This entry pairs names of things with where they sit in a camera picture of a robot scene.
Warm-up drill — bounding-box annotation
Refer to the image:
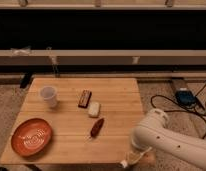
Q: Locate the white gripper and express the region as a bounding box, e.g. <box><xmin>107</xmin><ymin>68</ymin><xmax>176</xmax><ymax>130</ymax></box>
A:
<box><xmin>128</xmin><ymin>149</ymin><xmax>150</xmax><ymax>165</ymax></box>

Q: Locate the white plastic bottle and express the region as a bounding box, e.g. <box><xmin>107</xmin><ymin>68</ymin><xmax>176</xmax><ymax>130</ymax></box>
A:
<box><xmin>120</xmin><ymin>160</ymin><xmax>129</xmax><ymax>168</ymax></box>

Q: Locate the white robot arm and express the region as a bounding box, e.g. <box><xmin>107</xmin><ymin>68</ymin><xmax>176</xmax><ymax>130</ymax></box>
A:
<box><xmin>131</xmin><ymin>108</ymin><xmax>206</xmax><ymax>171</ymax></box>

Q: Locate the orange ceramic bowl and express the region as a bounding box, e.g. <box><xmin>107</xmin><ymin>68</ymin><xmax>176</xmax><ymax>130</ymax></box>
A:
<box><xmin>11</xmin><ymin>118</ymin><xmax>52</xmax><ymax>157</ymax></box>

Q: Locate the dark red sausage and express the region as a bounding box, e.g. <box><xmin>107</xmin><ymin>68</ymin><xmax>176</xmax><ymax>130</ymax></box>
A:
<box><xmin>90</xmin><ymin>118</ymin><xmax>104</xmax><ymax>138</ymax></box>

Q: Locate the wooden table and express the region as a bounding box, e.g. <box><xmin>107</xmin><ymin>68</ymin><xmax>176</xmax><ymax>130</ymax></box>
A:
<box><xmin>0</xmin><ymin>78</ymin><xmax>144</xmax><ymax>164</ymax></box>

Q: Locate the white soap block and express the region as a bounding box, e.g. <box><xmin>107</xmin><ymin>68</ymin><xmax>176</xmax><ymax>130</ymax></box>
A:
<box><xmin>88</xmin><ymin>102</ymin><xmax>101</xmax><ymax>118</ymax></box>

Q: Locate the brown chocolate bar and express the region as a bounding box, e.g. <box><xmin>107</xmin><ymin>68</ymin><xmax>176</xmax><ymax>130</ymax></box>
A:
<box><xmin>78</xmin><ymin>90</ymin><xmax>92</xmax><ymax>108</ymax></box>

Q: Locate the blue power adapter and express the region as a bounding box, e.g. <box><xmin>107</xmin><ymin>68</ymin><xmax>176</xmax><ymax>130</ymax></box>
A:
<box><xmin>175</xmin><ymin>89</ymin><xmax>196</xmax><ymax>106</ymax></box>

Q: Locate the translucent plastic cup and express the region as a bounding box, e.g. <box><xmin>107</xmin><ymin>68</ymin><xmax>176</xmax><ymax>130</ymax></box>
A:
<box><xmin>39</xmin><ymin>86</ymin><xmax>58</xmax><ymax>108</ymax></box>

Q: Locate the black cable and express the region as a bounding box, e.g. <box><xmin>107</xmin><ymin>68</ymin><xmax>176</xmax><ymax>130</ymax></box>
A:
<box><xmin>149</xmin><ymin>79</ymin><xmax>206</xmax><ymax>140</ymax></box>

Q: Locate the grey shelf rail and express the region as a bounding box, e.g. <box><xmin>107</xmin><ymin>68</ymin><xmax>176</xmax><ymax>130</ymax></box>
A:
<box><xmin>0</xmin><ymin>49</ymin><xmax>206</xmax><ymax>66</ymax></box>

